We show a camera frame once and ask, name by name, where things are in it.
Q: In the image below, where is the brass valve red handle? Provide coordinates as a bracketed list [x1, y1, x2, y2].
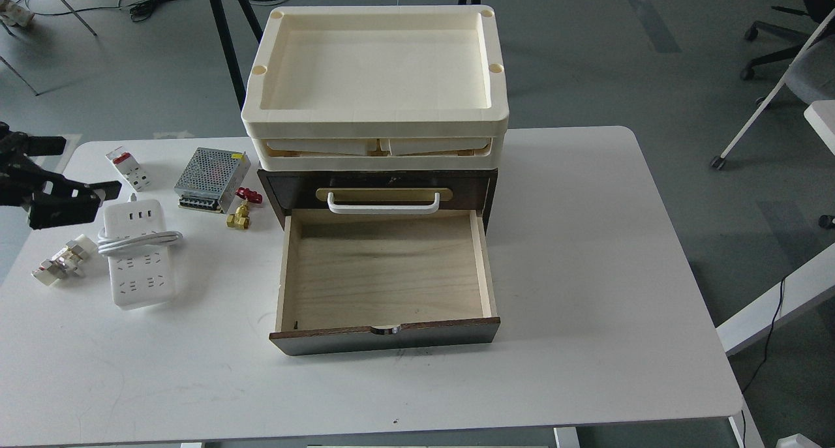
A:
[226, 187, 263, 230]

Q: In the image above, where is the white side desk edge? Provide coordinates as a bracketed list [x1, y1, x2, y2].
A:
[716, 244, 834, 356]

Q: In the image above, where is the white table leg frame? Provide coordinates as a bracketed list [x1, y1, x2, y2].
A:
[710, 11, 834, 170]

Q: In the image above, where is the black hanging cable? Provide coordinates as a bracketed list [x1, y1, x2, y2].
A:
[737, 277, 788, 448]

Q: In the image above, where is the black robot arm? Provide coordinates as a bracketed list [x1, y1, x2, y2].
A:
[1, 122, 122, 230]

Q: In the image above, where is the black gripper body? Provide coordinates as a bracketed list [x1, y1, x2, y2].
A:
[17, 150, 99, 230]

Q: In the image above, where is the metal mesh power supply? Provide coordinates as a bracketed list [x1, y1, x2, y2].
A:
[175, 147, 251, 213]

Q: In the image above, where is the white red circuit breaker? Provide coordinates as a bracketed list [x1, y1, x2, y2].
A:
[106, 147, 150, 192]

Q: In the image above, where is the black office chair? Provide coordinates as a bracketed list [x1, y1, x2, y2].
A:
[740, 0, 835, 82]

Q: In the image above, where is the white power strip with cable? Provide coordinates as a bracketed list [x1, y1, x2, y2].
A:
[98, 199, 183, 310]

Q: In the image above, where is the open wooden drawer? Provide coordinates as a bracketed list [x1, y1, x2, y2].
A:
[269, 209, 501, 356]

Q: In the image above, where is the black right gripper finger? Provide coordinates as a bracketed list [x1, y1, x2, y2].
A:
[13, 134, 67, 158]

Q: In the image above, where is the white drawer handle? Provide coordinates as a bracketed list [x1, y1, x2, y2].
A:
[326, 191, 441, 215]

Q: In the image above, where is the cream plastic stacked tray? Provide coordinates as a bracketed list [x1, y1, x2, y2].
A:
[241, 5, 509, 172]

